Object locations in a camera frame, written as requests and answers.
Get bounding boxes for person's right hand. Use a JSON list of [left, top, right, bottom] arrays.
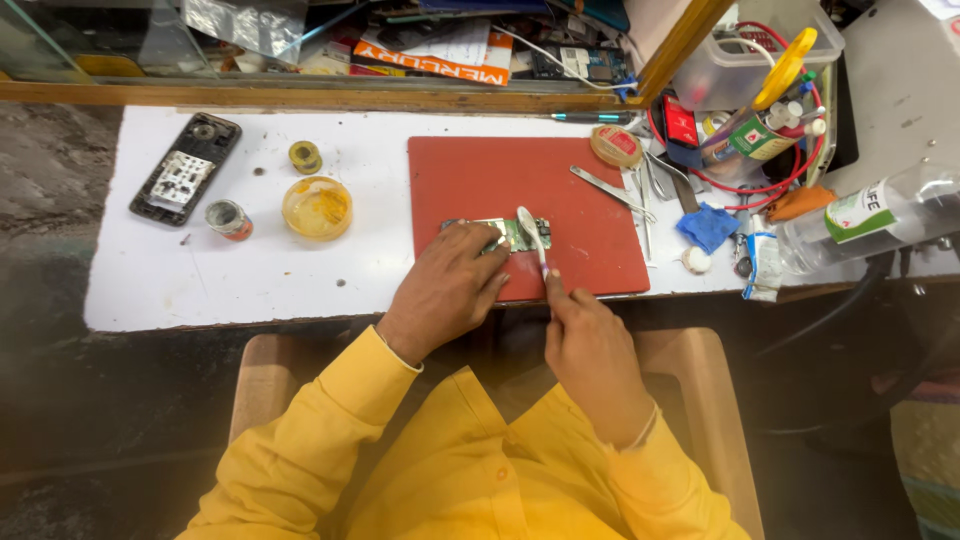
[[543, 268, 657, 451]]

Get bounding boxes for person's left hand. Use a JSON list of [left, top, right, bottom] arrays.
[[376, 219, 512, 368]]

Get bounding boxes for green phone circuit board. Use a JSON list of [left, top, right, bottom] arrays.
[[441, 216, 553, 255]]

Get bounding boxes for white toothbrush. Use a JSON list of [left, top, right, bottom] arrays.
[[516, 206, 552, 285]]

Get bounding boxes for red work mat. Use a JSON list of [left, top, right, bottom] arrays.
[[407, 135, 652, 304]]

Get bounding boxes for thin steel tweezers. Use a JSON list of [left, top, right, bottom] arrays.
[[637, 166, 655, 264]]

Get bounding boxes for blue cloth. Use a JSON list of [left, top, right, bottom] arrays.
[[675, 202, 742, 256]]

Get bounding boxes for round tape roll red label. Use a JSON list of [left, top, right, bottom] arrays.
[[589, 124, 645, 169]]

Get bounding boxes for round yellow flux container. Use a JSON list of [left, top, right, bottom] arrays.
[[281, 176, 354, 243]]

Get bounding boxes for person's yellow shirt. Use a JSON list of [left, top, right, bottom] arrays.
[[176, 326, 753, 540]]

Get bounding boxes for white squeezed tube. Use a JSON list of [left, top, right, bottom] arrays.
[[741, 214, 784, 304]]

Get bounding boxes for red box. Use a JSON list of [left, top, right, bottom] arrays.
[[663, 94, 700, 149]]

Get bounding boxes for clear bottle with green label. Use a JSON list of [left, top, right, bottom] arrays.
[[697, 101, 828, 181]]

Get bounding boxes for orange cloth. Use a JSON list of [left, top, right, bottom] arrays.
[[766, 184, 837, 223]]

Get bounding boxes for small grey orange-rimmed tin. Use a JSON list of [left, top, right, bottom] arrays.
[[204, 199, 255, 243]]

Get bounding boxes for glass display case with clutter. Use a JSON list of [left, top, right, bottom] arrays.
[[0, 0, 736, 115]]

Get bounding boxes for clear plastic tool container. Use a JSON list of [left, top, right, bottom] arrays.
[[669, 0, 846, 114]]

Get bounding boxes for clear plastic bottle green label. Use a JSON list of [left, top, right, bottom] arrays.
[[776, 163, 960, 276]]

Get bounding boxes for black phone housing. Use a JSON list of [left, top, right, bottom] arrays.
[[128, 112, 243, 228]]

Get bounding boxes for yellow plastic opening tool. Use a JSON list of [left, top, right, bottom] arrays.
[[751, 27, 819, 112]]

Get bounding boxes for teal-handled screwdriver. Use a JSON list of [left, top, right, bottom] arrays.
[[550, 111, 636, 126]]

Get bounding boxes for small solder wire spool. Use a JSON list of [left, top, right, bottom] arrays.
[[288, 140, 324, 176]]

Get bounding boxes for red cable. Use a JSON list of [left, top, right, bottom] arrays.
[[646, 21, 826, 211]]

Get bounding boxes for black hose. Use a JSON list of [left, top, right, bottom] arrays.
[[753, 251, 897, 361]]

